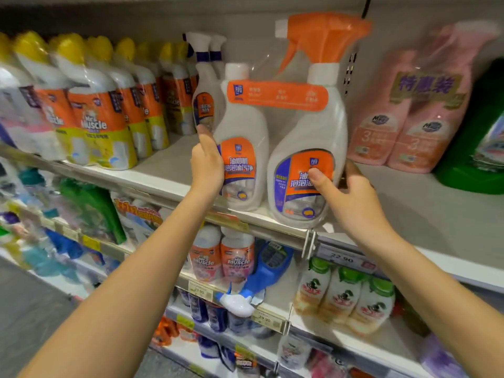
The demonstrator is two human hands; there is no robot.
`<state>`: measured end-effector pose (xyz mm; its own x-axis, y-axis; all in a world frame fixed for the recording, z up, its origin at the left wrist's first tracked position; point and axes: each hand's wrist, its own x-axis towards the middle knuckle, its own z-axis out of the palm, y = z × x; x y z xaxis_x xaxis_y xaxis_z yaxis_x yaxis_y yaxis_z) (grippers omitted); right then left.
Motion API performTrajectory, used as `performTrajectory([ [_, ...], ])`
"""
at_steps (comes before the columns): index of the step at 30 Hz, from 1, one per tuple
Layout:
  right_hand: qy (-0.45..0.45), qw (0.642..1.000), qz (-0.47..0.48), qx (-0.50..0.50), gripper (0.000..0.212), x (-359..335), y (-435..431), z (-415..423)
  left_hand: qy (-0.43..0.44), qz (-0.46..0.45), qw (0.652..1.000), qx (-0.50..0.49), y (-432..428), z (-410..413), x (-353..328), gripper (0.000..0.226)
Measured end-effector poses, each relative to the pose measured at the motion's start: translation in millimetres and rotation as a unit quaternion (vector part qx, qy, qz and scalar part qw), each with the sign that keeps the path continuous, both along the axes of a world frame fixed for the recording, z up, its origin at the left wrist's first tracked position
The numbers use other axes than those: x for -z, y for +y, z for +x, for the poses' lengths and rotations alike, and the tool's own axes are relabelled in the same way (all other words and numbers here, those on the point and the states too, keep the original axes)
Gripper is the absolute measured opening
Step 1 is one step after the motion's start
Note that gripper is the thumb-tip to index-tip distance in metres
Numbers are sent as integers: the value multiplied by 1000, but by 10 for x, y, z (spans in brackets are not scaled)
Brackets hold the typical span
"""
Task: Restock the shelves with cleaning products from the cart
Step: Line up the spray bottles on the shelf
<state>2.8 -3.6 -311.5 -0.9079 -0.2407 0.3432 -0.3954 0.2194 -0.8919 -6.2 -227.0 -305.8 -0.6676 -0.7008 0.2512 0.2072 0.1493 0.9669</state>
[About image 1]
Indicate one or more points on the person's right hand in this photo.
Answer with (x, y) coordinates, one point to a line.
(358, 208)

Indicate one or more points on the person's left hand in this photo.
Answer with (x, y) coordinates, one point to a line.
(207, 165)

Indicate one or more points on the white orange-trigger spray bottle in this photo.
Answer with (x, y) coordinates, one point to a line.
(315, 130)
(240, 122)

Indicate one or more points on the row of white green-capped bottles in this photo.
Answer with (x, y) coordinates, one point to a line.
(338, 295)

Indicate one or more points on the row of yellow-capped cleaner bottles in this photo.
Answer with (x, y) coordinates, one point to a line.
(102, 114)

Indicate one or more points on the cluster of green cleaner bottles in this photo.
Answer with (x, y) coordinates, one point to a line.
(98, 208)

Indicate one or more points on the dark green cleaner bottle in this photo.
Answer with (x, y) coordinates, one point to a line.
(472, 153)

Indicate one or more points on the cluster of teal cleaner bottles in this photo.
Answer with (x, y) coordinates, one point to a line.
(47, 248)

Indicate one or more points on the person's left forearm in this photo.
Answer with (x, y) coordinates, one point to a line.
(126, 303)

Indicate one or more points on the person's right forearm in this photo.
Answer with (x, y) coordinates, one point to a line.
(441, 303)

